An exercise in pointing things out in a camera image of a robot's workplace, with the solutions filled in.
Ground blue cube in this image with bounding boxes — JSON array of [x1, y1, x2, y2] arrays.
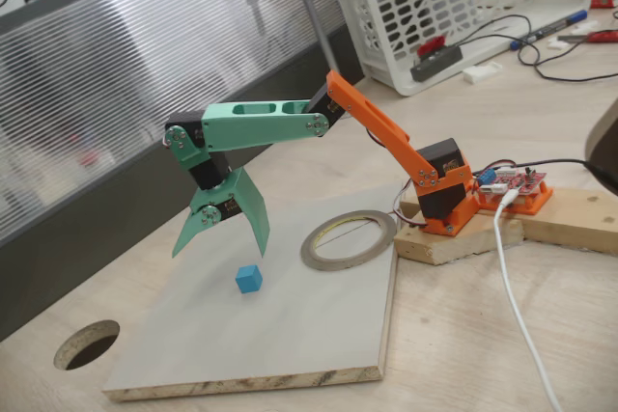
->
[[235, 264, 264, 295]]

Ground ribbed glass partition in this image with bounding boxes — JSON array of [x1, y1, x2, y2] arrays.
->
[[0, 0, 368, 341]]

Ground white chipboard panel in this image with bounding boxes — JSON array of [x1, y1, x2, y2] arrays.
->
[[100, 183, 407, 403]]

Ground wooden base block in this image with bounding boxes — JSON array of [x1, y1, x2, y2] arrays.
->
[[393, 199, 526, 266]]

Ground red controller board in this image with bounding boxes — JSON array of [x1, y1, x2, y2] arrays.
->
[[475, 164, 554, 216]]

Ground large white plastic piece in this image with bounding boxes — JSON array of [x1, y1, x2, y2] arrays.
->
[[462, 60, 503, 84]]

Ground long wooden plank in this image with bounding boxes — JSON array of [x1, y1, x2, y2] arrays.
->
[[519, 184, 618, 257]]

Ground blue and black marker pen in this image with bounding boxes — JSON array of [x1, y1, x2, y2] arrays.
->
[[510, 9, 590, 50]]

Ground dark rounded object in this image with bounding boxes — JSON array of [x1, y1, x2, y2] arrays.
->
[[583, 97, 618, 172]]

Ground grey ring of tape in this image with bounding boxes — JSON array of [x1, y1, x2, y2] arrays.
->
[[299, 210, 398, 272]]

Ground black power strip red switch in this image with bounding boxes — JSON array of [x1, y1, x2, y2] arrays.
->
[[409, 35, 464, 83]]

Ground white USB cable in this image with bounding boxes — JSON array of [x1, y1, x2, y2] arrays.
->
[[492, 189, 566, 412]]

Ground thin black cable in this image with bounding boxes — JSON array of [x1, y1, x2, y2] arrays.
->
[[517, 33, 618, 84], [453, 14, 535, 46]]

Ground black power cable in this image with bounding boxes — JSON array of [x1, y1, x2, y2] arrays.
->
[[519, 157, 618, 192]]

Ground red handled pliers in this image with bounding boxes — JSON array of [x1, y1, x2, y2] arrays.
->
[[557, 29, 618, 45]]

